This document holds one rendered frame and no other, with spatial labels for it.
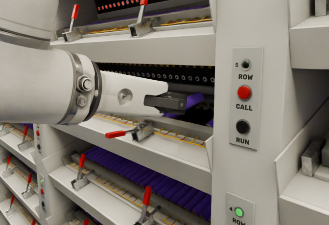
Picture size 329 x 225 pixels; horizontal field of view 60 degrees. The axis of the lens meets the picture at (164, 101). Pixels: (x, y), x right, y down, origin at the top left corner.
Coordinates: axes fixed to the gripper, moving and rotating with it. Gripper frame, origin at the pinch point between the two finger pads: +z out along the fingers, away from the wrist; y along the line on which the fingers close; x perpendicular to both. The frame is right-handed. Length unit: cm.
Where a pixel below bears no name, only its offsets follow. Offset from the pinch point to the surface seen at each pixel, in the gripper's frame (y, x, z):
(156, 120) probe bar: 7.9, 3.9, 5.1
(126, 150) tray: 12.3, 10.7, 2.5
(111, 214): 18.9, 26.9, 6.3
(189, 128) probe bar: -0.5, 3.9, 5.1
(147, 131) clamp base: 8.3, 6.2, 3.5
